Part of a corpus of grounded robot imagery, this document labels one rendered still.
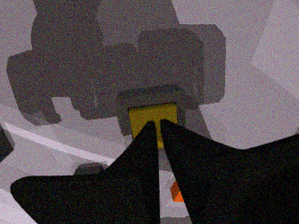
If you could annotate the yellow button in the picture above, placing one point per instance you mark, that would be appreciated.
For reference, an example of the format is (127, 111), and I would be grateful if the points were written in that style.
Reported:
(137, 107)

